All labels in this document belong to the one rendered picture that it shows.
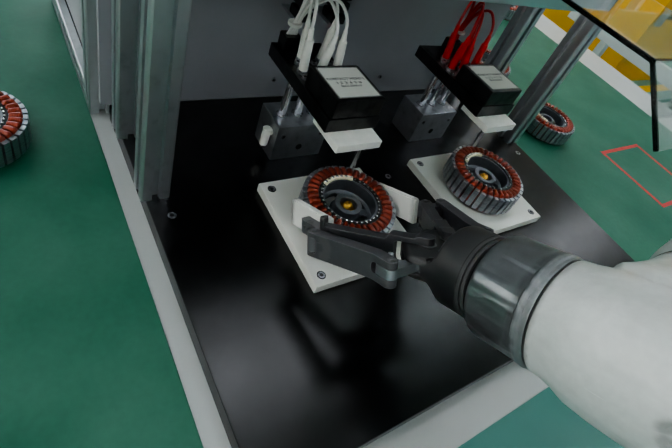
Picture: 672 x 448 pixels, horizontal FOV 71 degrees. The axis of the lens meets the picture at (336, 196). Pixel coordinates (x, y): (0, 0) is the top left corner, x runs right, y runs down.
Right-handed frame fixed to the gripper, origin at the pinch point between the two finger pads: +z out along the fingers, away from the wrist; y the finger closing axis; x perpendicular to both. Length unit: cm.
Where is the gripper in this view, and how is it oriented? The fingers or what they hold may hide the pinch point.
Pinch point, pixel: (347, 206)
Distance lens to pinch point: 54.2
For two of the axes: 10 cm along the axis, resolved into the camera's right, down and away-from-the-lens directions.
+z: -5.7, -2.9, 7.7
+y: 8.2, -1.6, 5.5
